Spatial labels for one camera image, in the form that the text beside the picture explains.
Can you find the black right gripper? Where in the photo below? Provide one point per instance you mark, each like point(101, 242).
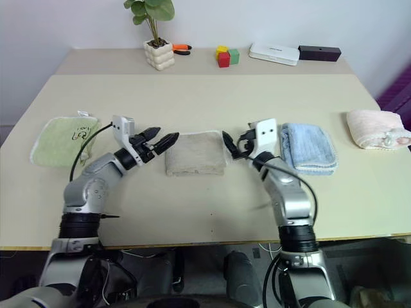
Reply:
point(247, 149)

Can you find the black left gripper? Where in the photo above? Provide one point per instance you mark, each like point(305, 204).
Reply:
point(144, 152)

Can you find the beige towel with white trim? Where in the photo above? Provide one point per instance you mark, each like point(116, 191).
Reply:
point(196, 154)

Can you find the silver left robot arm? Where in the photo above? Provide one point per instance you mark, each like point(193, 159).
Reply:
point(96, 170)

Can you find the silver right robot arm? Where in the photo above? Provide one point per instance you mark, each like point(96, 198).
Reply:
point(289, 199)

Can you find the light blue towel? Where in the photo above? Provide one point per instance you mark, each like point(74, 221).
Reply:
point(308, 147)

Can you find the green towel with embroidery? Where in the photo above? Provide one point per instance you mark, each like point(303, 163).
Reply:
point(57, 141)

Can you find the pink folded towel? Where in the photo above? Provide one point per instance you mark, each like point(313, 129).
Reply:
point(375, 128)

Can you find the cream bubble plant pot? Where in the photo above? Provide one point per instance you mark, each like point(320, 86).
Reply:
point(159, 56)

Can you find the red cube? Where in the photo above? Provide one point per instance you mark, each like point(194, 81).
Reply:
point(223, 60)

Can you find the green cube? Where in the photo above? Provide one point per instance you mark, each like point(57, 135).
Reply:
point(234, 56)

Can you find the flat white box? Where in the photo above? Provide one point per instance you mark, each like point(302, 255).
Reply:
point(273, 54)

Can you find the yellow cube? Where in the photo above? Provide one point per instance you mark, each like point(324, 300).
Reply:
point(221, 49)

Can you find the long black box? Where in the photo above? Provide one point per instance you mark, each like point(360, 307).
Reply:
point(319, 53)

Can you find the green leafy plant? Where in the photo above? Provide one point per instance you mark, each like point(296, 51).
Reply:
point(151, 9)

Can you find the dark rounded shape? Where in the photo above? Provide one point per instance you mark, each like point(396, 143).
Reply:
point(244, 276)

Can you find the dark purple ribbed object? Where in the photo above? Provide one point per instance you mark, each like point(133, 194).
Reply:
point(396, 90)

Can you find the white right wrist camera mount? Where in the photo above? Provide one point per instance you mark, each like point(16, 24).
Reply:
point(266, 134)

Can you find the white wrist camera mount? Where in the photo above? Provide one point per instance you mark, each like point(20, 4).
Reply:
point(120, 126)
point(266, 134)

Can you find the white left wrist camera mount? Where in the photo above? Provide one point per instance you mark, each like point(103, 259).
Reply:
point(120, 126)

